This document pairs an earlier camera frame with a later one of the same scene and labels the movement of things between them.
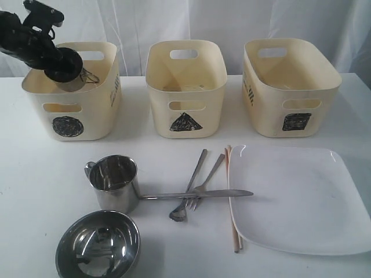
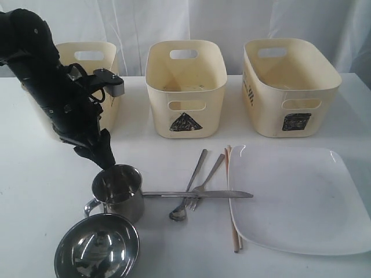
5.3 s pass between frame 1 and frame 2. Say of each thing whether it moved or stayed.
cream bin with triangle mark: stayed
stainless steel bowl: stayed
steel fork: stayed
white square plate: stayed
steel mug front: moved
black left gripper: moved
